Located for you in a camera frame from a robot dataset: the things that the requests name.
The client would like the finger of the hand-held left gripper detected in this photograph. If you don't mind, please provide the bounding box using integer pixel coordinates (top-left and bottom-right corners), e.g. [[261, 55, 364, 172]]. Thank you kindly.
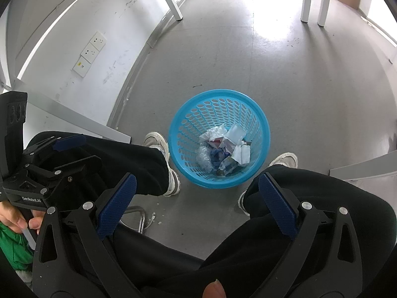
[[25, 154, 103, 190], [23, 133, 87, 162]]

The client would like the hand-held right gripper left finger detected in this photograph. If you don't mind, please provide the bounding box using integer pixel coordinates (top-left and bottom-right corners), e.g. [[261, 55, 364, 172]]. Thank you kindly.
[[33, 173, 146, 298]]

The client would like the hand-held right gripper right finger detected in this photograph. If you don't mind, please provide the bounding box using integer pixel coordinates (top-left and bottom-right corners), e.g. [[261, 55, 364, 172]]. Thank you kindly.
[[259, 172, 363, 298]]

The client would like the blue wrapper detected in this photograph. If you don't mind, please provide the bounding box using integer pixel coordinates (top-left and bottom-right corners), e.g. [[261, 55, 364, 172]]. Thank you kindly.
[[210, 148, 232, 166]]

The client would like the blue plastic wastebasket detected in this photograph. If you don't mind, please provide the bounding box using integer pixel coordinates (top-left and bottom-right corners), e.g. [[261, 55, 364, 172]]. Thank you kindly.
[[168, 89, 271, 190]]

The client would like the person's left hand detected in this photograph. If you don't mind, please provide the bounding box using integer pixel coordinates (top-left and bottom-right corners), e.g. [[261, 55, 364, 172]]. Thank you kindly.
[[0, 200, 44, 236]]

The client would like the person's right hand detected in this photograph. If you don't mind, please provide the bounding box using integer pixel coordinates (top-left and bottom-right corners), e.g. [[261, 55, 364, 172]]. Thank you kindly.
[[202, 279, 225, 298]]

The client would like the chrome chair leg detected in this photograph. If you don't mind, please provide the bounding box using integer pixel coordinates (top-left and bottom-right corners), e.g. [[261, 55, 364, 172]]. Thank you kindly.
[[119, 206, 148, 233]]

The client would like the person's right white shoe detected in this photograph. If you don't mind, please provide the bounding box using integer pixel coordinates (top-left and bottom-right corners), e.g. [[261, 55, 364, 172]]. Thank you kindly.
[[238, 153, 299, 216]]

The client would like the flat white plastic bag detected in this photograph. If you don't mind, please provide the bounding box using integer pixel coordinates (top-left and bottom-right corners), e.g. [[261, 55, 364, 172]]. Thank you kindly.
[[224, 125, 246, 146]]

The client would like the crumpled translucent plastic bag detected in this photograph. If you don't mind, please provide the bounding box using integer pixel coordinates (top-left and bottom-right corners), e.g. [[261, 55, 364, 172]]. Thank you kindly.
[[195, 145, 215, 171]]

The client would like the white wall socket yellow mark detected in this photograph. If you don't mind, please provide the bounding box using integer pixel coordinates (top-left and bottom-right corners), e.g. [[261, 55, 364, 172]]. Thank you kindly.
[[73, 56, 92, 78]]

